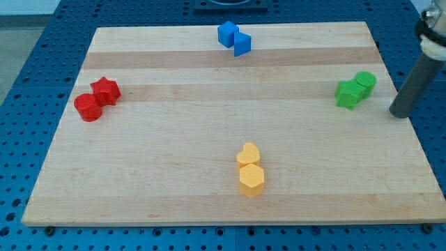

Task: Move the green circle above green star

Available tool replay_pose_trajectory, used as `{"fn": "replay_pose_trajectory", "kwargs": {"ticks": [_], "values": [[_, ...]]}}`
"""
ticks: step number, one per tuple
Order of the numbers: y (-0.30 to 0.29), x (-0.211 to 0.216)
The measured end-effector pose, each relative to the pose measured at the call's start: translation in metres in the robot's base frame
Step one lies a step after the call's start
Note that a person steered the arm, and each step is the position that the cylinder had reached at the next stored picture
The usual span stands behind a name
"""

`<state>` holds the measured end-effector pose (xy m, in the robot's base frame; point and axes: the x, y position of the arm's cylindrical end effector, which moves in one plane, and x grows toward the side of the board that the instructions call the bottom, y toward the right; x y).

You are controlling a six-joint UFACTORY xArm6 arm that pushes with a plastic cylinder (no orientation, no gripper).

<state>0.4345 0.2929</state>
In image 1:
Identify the yellow hexagon block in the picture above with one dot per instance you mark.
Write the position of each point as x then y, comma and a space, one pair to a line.
251, 180

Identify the yellow heart block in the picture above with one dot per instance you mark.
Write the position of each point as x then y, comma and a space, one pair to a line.
250, 154

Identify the green cylinder block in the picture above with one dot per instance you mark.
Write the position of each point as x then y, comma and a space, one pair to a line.
368, 81

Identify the wooden board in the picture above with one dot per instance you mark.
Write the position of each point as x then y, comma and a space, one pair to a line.
165, 154

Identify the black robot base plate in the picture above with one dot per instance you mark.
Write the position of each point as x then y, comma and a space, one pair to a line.
208, 5

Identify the green star block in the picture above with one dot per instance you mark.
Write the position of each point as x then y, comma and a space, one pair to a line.
348, 94

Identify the red cylinder block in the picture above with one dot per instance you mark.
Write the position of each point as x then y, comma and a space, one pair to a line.
88, 107

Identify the blue triangular block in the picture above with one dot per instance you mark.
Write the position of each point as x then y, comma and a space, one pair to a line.
242, 43

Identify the robot arm end with collar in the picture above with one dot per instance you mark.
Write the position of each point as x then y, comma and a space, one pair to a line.
430, 30

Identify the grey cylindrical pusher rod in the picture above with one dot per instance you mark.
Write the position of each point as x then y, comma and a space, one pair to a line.
418, 81

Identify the blue cube block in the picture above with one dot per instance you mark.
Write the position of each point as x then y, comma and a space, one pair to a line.
225, 33

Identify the red star block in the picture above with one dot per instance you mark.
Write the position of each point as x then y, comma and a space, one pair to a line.
106, 91

